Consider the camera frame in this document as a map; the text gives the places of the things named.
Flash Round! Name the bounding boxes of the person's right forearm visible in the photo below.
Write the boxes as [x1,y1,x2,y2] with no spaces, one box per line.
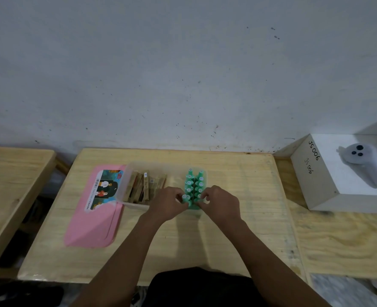
[225,219,333,307]

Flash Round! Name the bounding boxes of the pink lid with picture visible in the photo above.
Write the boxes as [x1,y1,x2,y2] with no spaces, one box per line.
[64,164,127,249]

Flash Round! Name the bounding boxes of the person's left forearm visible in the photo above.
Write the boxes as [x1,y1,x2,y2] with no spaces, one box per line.
[72,215,163,307]

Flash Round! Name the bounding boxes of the group of tan boxes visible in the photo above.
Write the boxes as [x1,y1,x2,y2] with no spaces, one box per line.
[123,170,168,205]

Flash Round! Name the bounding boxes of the clear plastic container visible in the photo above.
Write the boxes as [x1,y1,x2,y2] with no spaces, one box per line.
[122,161,209,216]

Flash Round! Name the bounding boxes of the person's right hand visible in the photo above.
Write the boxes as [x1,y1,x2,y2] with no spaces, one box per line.
[196,184,244,228]

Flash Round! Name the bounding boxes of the white cardboard box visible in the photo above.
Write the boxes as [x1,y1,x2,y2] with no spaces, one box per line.
[273,133,377,214]

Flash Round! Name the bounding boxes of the plywood table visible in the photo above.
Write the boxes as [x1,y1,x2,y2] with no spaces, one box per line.
[275,156,377,280]

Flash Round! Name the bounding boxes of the person's left hand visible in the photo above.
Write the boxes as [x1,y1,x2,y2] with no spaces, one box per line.
[143,186,189,226]

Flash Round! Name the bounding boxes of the group of teal bottles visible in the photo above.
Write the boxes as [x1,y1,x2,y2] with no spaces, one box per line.
[181,168,207,209]

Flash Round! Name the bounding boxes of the person's black shorts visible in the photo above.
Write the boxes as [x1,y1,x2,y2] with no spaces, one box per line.
[142,266,269,307]

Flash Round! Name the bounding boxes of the light wooden table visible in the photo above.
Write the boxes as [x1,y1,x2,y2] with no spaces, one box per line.
[0,146,57,272]

